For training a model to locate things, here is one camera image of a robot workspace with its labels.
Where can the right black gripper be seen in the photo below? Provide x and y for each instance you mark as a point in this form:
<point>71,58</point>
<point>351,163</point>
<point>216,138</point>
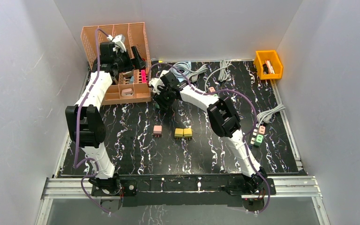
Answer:
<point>158,98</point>

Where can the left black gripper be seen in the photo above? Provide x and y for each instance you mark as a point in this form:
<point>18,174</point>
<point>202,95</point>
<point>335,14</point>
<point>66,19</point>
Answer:
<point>130,60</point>

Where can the yellow plug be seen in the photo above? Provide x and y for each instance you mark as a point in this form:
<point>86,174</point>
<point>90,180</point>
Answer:
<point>178,133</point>
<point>187,133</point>

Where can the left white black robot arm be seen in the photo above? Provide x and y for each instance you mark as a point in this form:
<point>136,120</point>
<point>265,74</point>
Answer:
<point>85,124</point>

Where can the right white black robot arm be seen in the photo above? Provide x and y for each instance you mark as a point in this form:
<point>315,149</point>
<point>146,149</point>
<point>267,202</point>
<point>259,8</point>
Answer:
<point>223,118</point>

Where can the pink file organizer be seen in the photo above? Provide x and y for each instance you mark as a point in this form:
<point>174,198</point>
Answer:
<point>128,87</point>

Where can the right side black power strip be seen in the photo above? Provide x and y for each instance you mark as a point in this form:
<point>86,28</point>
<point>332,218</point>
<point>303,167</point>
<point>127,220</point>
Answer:
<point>258,136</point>

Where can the orange storage bin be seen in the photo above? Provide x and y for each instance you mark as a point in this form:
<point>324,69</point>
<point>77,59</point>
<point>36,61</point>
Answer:
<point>268,65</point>

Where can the aluminium base frame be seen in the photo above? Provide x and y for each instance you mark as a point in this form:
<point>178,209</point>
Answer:
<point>137,190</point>

